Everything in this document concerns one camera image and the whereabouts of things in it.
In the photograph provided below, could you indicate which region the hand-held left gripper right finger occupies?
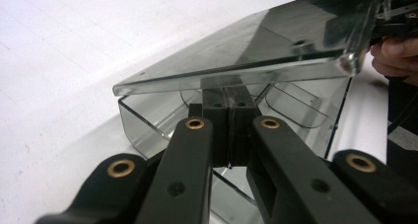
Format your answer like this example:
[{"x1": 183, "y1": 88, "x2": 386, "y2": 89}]
[{"x1": 230, "y1": 85, "x2": 263, "y2": 168}]

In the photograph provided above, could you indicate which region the clear plastic compartment box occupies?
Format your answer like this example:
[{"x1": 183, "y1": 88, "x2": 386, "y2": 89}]
[{"x1": 112, "y1": 0, "x2": 392, "y2": 224}]

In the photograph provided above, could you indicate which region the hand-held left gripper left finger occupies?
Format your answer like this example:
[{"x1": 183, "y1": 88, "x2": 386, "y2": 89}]
[{"x1": 188, "y1": 88, "x2": 232, "y2": 168}]

